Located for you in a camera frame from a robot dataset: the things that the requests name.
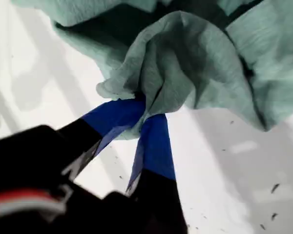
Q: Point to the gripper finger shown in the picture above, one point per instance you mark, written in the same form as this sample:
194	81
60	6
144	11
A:
156	158
112	119

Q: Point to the pale green T-shirt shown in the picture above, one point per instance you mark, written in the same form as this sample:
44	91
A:
185	61

